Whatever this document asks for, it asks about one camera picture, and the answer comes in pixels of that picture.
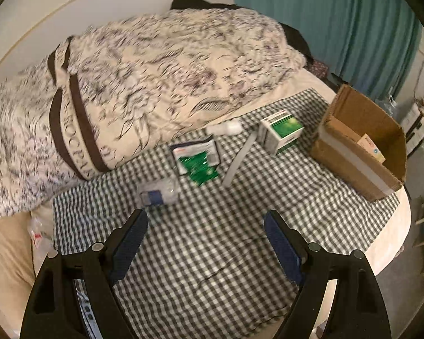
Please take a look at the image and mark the clear plastic wrapper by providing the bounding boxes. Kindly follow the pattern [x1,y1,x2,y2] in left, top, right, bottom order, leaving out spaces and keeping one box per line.
[27,215,53,255]

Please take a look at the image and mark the grey checkered cloth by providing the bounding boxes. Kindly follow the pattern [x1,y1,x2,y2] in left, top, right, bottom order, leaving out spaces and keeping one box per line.
[52,87,401,339]

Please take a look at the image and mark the large clear water jug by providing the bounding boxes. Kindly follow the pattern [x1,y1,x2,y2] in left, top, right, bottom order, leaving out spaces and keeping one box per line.
[375,95,399,121]

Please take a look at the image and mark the green foil packet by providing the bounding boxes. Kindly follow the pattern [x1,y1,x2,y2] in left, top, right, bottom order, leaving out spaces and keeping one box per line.
[179,151,219,186]

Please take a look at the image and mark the white drawer cabinet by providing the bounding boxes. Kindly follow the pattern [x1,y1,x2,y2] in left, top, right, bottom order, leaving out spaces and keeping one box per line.
[401,103,424,156]

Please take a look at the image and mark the floral cream duvet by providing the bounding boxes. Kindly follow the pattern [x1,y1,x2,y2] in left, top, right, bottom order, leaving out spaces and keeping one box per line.
[0,8,306,218]

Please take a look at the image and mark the beige small box in carton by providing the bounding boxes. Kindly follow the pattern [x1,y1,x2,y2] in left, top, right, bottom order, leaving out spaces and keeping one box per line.
[357,134,385,164]

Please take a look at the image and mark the crushed clear plastic bottle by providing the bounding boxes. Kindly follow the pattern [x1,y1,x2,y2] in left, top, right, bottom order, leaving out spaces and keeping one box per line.
[137,177,180,207]

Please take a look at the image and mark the green white carton box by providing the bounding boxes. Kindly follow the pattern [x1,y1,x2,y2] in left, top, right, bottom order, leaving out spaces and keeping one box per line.
[256,109,304,155]

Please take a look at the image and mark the brown cardboard box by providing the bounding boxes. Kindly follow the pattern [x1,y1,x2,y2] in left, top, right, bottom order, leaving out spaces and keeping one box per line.
[311,85,407,201]

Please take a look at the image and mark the teal curtain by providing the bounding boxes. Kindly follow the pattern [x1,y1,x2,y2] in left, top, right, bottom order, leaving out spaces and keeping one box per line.
[234,0,422,99]

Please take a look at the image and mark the white plastic strip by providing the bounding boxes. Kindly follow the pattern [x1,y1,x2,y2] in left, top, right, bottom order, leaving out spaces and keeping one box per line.
[222,132,257,188]

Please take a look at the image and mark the black white snack bag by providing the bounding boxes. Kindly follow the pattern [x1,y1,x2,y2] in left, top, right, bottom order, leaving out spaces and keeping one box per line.
[169,136,220,175]

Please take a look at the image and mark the small white bottle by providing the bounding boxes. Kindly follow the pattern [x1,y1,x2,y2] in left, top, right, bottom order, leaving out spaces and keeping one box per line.
[206,119,243,136]

